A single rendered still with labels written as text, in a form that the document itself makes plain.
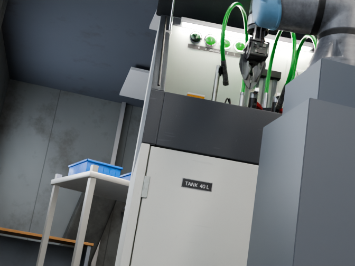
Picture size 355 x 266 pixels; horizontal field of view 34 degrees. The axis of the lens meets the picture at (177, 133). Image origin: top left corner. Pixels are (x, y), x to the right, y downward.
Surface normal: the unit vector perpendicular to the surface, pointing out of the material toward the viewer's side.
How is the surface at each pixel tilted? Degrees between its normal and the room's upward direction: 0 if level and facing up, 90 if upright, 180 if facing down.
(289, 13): 136
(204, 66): 90
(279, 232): 90
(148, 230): 90
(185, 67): 90
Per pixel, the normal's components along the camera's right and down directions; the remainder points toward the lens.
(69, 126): 0.22, -0.22
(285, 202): -0.96, -0.21
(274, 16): -0.17, 0.67
